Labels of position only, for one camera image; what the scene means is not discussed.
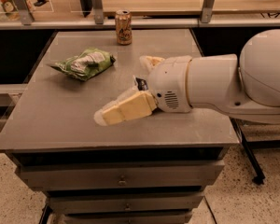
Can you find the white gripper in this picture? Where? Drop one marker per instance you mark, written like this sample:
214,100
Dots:
169,83

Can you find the green jalapeno chip bag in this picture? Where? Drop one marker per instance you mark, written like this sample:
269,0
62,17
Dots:
88,64

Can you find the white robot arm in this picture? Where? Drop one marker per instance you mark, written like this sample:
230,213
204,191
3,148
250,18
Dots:
245,86

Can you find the blue chip bag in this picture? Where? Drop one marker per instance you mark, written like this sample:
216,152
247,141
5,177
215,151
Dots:
140,84

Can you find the orange soda can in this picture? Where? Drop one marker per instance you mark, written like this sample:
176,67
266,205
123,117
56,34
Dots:
123,22

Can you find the grey drawer cabinet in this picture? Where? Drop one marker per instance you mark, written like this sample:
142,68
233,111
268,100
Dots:
53,124

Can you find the top grey drawer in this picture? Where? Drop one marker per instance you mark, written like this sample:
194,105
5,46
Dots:
121,175

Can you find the grey drawer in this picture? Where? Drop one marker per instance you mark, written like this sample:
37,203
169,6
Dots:
125,203
167,217
121,175

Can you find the black metal floor stand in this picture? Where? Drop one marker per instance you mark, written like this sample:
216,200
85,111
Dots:
259,178

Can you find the small black object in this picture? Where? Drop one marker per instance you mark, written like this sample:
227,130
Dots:
39,3

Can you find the middle grey drawer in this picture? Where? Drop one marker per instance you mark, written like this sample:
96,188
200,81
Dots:
125,203

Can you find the bottom grey drawer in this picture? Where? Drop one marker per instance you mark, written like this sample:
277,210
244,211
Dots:
167,217

